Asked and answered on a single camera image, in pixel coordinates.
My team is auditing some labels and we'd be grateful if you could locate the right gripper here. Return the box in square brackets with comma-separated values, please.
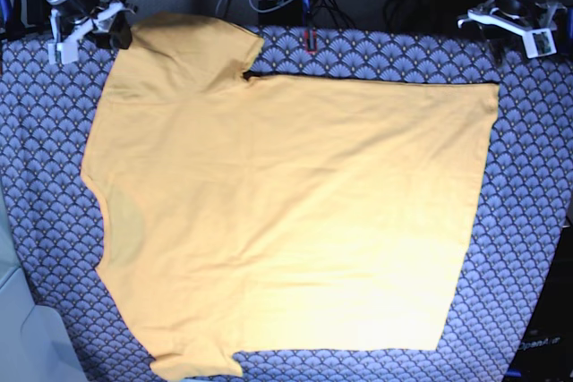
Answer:
[46, 0, 137, 64]

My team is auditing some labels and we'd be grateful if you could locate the black OpenArm box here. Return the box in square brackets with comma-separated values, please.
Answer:
[503, 225, 572, 381]

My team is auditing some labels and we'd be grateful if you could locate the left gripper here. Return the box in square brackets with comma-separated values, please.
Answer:
[457, 0, 565, 59]

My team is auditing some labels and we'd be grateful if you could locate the red and black clamp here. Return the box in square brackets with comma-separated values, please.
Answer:
[304, 28, 318, 54]

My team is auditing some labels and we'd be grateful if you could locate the white plastic bin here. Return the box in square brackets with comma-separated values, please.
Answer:
[1, 203, 87, 381]

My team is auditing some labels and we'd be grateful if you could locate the blue clamp handle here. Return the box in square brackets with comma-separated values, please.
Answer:
[301, 0, 312, 27]

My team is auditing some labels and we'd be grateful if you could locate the blue fan-patterned tablecloth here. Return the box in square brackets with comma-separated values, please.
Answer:
[1, 27, 572, 381]

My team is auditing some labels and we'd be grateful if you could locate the yellow T-shirt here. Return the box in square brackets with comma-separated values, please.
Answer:
[81, 13, 499, 381]

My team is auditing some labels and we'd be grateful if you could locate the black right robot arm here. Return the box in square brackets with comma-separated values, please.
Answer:
[45, 0, 137, 64]

